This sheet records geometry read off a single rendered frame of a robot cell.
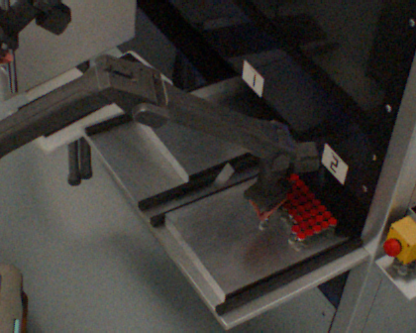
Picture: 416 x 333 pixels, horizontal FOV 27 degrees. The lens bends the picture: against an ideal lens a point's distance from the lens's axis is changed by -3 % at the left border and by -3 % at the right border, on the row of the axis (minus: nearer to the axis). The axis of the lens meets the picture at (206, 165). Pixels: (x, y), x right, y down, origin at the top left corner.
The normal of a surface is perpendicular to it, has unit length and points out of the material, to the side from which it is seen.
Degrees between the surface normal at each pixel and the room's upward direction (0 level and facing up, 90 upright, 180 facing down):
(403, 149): 90
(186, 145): 0
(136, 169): 0
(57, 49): 90
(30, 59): 90
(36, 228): 0
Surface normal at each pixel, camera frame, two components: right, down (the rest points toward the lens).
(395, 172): -0.85, 0.33
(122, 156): 0.07, -0.70
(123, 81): 0.63, -0.50
